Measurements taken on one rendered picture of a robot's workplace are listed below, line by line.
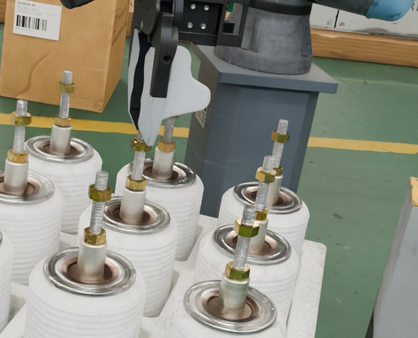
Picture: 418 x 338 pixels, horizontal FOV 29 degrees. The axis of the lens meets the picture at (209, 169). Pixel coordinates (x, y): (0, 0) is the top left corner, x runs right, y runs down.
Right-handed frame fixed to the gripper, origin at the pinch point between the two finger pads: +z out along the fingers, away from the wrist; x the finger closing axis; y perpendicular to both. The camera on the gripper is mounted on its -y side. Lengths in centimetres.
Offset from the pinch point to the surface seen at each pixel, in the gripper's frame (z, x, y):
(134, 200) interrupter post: 7.3, -1.1, 0.4
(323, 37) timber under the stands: 28, 171, 111
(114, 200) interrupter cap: 9.2, 3.0, -0.4
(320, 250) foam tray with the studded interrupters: 16.5, 5.5, 25.5
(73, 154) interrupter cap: 9.2, 14.5, -2.5
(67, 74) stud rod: 0.5, 15.7, -3.8
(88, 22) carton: 15, 103, 16
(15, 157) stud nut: 5.9, 5.1, -9.9
